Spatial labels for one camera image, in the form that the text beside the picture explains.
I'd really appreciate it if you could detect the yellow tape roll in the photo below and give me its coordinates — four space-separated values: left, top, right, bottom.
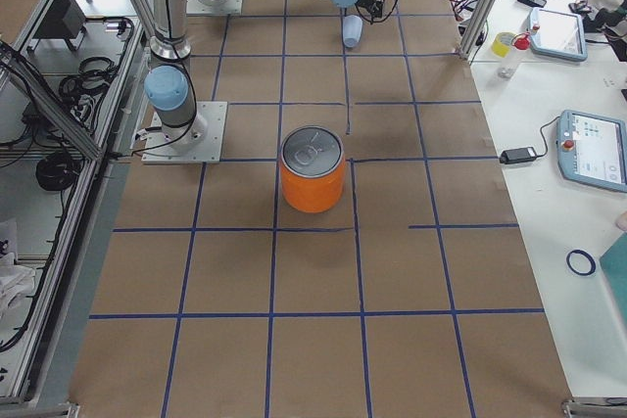
491 31 516 58

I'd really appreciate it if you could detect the orange can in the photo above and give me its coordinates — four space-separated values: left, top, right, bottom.
279 125 346 213

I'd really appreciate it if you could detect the teach pendant far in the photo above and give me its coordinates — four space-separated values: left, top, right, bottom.
527 7 588 62

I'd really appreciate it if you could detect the black cable coil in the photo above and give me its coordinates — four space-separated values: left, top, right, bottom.
35 151 82 193

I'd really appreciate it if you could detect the aluminium frame rail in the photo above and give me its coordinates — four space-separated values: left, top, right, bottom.
1 0 152 410

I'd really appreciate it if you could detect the black power brick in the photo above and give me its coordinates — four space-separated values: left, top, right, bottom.
499 146 538 165

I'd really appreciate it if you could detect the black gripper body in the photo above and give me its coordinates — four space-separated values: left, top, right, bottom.
355 0 385 22

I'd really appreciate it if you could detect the teach pendant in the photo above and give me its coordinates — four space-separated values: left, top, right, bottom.
527 7 588 62
556 110 626 193

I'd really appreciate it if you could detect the blue tape ring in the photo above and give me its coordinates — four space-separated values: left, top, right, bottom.
566 249 598 277

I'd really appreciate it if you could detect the green mat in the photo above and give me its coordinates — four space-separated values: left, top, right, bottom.
601 233 626 317

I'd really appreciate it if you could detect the teach pendant near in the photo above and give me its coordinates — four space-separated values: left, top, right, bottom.
556 110 626 193

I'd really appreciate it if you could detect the light blue cup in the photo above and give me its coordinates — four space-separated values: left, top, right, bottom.
342 15 363 49

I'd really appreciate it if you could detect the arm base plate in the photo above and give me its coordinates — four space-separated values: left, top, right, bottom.
141 101 228 164
186 0 243 17

